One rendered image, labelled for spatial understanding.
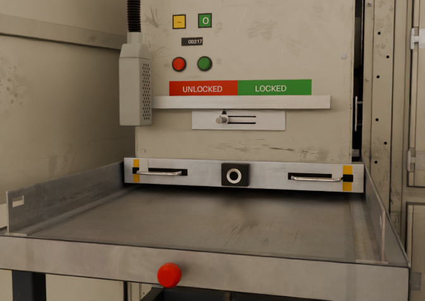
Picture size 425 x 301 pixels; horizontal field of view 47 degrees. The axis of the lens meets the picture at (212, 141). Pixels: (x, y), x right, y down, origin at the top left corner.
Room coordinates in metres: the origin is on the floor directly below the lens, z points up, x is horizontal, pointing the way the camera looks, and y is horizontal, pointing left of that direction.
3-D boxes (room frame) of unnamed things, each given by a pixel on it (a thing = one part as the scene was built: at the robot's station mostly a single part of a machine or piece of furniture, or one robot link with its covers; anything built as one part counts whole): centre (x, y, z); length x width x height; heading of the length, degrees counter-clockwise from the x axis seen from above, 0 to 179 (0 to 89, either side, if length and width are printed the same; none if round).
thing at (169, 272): (0.65, 0.06, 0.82); 0.04 x 0.03 x 0.03; 165
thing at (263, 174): (1.09, -0.06, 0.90); 0.54 x 0.05 x 0.06; 75
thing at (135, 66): (1.06, 0.17, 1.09); 0.08 x 0.05 x 0.17; 165
